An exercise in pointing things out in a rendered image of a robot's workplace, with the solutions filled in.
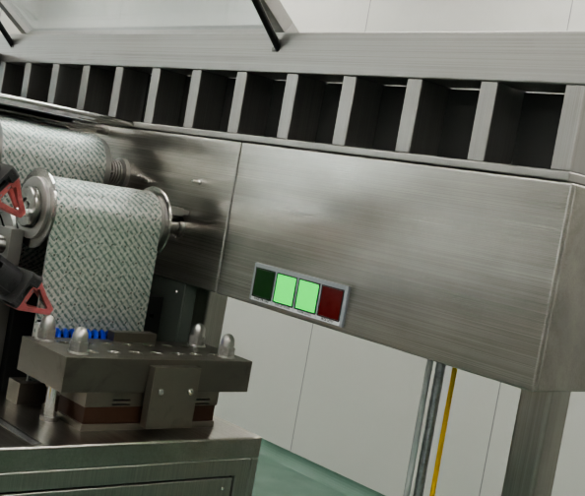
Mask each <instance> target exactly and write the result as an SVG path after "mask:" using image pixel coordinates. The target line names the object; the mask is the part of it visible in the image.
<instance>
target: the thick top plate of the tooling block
mask: <svg viewBox="0 0 585 496"><path fill-rule="evenodd" d="M55 339H56V342H46V341H37V340H36V339H35V337H29V336H22V342H21V348H20V354H19V361H18V367H17V369H18V370H20V371H22V372H24V373H26V374H28V375H29V376H31V377H33V378H35V379H37V380H38V381H40V382H41V383H43V384H45V385H47V386H49V387H51V388H53V389H54V390H56V391H58V392H60V393H145V391H146V385H147V379H148V373H149V367H150V365H191V366H197V367H200V368H201V374H200V380H199V385H198V391H197V393H211V392H247V389H248V384H249V378H250V372H251V367H252V361H250V360H247V359H245V358H242V357H240V356H237V355H235V356H234V359H227V358H221V357H218V356H216V353H218V349H217V348H216V347H213V346H211V345H208V344H205V347H196V346H191V345H188V344H187V342H183V341H156V343H148V342H121V341H110V340H107V339H88V342H89V344H88V350H87V352H88V353H89V354H88V355H77V354H72V353H69V352H67V349H68V348H69V345H70V339H71V338H55Z"/></svg>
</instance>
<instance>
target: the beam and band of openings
mask: <svg viewBox="0 0 585 496"><path fill-rule="evenodd" d="M276 35H277V37H278V39H279V41H280V43H281V48H280V50H279V52H272V48H273V47H274V46H273V44H272V42H271V39H270V37H269V36H268V34H267V33H266V32H202V33H40V34H10V37H11V38H12V39H13V41H14V42H13V44H14V47H12V48H11V47H10V45H9V43H8V42H7V40H6V39H5V37H4V36H3V34H0V93H4V94H9V95H13V96H18V97H23V98H27V99H32V100H37V101H42V102H46V103H51V104H56V105H60V106H65V107H70V108H75V109H79V110H84V111H89V112H92V113H97V114H102V115H107V116H111V117H116V118H121V119H125V120H130V121H133V126H132V127H131V128H133V129H141V130H149V131H157V132H165V133H172V134H180V135H188V136H196V137H205V138H213V139H221V140H229V141H237V142H243V143H252V144H260V145H268V146H276V147H284V148H292V149H300V150H308V151H316V152H323V153H331V154H339V155H354V156H363V157H371V158H379V159H387V160H395V161H402V162H410V163H418V164H426V165H434V166H442V167H450V168H458V169H466V170H474V171H481V172H489V173H497V174H505V175H514V176H522V177H530V178H538V179H546V180H553V181H561V182H569V183H574V184H578V185H582V186H585V31H365V32H276ZM233 78H236V79H233ZM275 80H281V81H275ZM333 83H342V84H333ZM394 86H404V87H394ZM455 89H465V90H455ZM475 90H479V91H475ZM556 93H564V94H556Z"/></svg>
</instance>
